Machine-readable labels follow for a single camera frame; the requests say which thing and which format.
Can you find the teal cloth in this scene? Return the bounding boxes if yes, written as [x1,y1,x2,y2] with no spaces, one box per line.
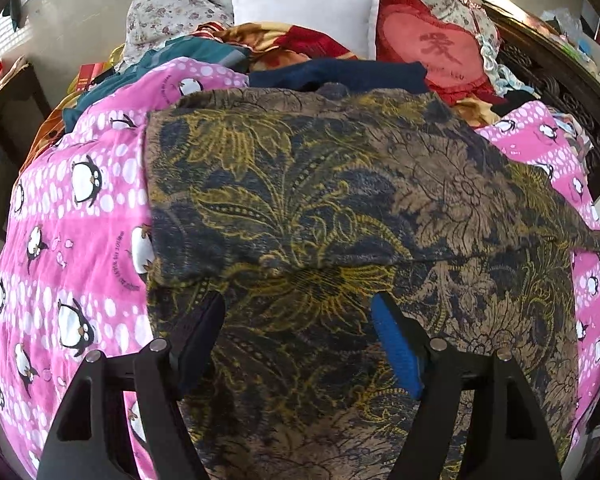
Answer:
[63,35,252,133]

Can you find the dark wooden side table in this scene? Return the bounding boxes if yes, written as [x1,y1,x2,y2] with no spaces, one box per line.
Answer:
[0,62,52,241]

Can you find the floral print quilt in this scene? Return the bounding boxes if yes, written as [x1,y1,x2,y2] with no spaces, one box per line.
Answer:
[124,0,501,68]

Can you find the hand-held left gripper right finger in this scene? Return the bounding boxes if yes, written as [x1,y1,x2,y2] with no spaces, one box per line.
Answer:
[370,291,563,480]

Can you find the dark carved wooden headboard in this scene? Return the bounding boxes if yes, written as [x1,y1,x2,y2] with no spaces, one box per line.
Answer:
[482,2,600,196]

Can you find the pink penguin print blanket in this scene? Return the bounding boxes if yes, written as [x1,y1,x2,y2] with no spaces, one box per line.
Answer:
[0,57,600,480]

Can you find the white square pillow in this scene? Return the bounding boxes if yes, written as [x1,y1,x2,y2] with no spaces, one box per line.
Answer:
[229,0,381,60]

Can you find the navy blue cloth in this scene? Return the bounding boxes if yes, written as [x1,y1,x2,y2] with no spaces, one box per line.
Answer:
[248,58,430,95]

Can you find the brown floral patterned garment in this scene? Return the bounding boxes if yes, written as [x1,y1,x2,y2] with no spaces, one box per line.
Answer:
[144,86,600,480]

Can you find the red heart-shaped cushion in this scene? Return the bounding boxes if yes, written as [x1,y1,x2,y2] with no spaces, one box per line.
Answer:
[375,0,507,107]

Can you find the red and yellow blanket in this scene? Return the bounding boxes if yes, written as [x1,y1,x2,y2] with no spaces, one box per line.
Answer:
[190,21,358,73]

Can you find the red box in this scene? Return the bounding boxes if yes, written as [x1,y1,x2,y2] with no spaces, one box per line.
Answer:
[73,61,112,93]

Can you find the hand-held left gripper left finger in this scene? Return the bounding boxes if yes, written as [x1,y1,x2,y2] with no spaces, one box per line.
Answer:
[36,290,226,480]

